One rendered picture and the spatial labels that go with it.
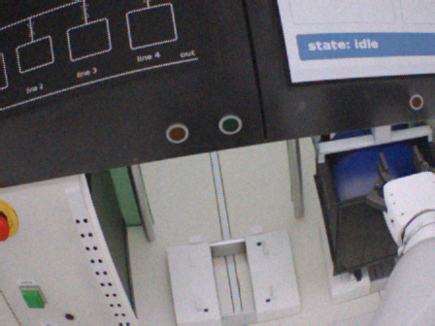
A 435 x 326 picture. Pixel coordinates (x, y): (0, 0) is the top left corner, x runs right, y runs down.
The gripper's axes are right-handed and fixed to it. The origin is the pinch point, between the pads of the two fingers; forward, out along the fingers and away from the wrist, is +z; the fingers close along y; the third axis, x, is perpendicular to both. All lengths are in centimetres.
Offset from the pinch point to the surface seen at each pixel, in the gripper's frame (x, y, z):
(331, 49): 31.1, -13.6, -16.9
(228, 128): 23.3, -25.1, -17.0
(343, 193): -16.2, -7.3, 14.4
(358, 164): -10.4, -4.4, 14.0
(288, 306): -29.5, -18.7, 3.2
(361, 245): -19.2, -5.7, 3.9
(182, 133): 23.6, -29.4, -16.9
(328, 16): 35.6, -13.2, -16.9
